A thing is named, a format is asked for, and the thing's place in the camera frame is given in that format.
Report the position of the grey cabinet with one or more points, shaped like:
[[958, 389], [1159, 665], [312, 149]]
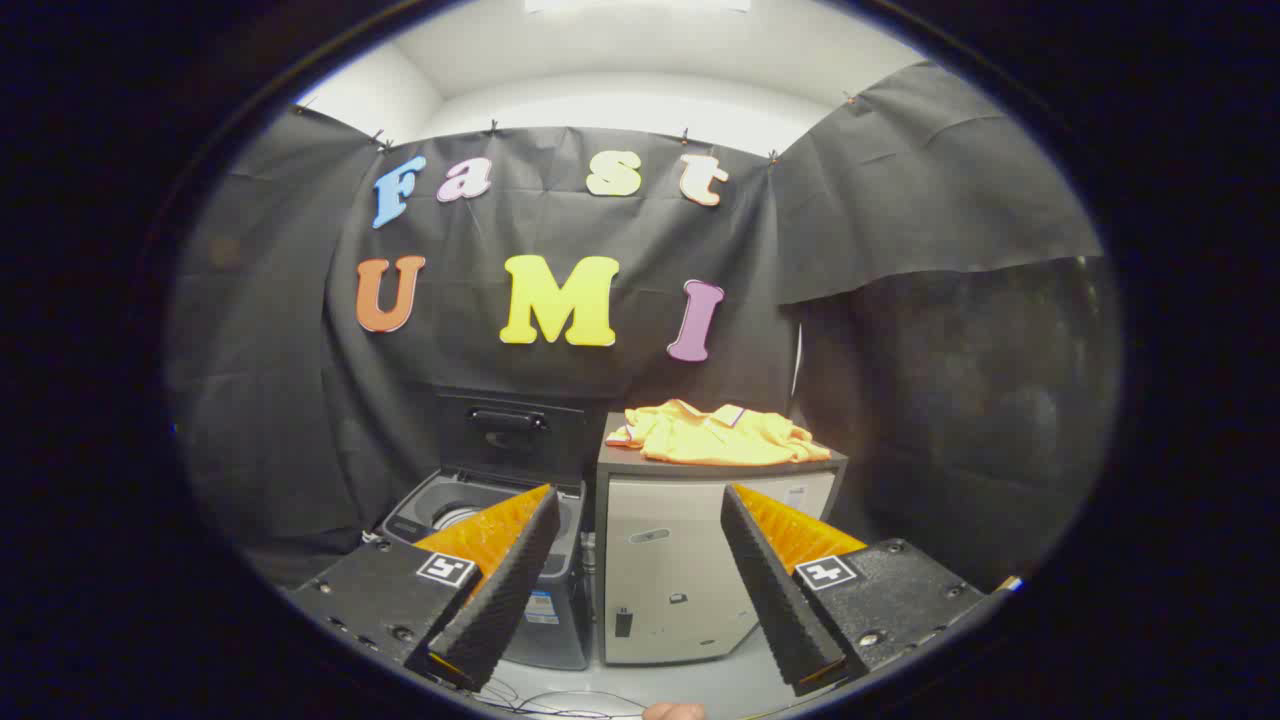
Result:
[[670, 580]]

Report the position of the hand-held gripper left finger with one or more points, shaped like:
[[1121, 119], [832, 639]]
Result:
[[500, 600]]

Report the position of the grey washing machine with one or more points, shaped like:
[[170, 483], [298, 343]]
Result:
[[420, 515]]

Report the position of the black backdrop cloth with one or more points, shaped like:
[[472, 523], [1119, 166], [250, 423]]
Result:
[[640, 385]]

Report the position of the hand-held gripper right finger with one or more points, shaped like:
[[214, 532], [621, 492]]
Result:
[[775, 600]]

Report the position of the yellow polo shirt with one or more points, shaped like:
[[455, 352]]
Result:
[[720, 440]]

